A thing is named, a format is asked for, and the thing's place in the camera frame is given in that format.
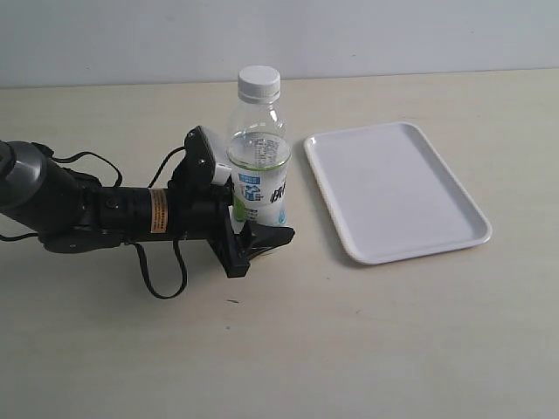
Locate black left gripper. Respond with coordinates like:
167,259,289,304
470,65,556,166
168,161,295,278

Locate clear plastic water bottle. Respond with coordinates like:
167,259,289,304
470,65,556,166
225,65,293,257

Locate white bottle cap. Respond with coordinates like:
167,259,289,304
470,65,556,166
238,65,281,102

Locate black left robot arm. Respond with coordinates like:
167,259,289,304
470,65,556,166
1,127,294,278

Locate white plastic tray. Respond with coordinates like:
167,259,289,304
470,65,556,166
303,121,493,265

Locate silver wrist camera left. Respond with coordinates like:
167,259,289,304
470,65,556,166
184,126,231,188

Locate black camera cable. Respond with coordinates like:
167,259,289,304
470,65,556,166
0,146,190,300

